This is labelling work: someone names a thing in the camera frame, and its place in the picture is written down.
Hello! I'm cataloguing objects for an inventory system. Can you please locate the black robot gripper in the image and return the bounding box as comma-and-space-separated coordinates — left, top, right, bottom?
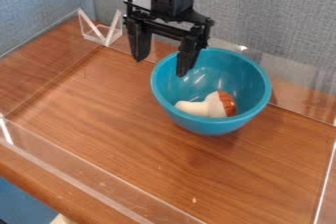
124, 0, 214, 77

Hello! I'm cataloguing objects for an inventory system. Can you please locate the toy mushroom brown cap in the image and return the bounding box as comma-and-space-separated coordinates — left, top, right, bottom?
174, 89, 239, 119

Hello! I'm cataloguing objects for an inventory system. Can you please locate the blue plastic bowl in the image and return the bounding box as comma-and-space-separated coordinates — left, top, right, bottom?
151, 47, 272, 136

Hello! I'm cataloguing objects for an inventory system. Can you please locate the clear acrylic back barrier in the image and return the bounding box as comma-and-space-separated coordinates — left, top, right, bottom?
108, 21, 336, 127

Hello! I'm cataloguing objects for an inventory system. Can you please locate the clear acrylic barrier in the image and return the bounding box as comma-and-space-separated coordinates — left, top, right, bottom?
108, 21, 336, 127
0, 116, 207, 224

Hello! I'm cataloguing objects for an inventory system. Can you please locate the clear acrylic front barrier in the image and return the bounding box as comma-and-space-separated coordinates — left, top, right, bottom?
0, 116, 207, 224

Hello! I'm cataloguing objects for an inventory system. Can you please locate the clear acrylic corner bracket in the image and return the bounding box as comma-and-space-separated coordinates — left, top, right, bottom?
78, 9, 124, 47

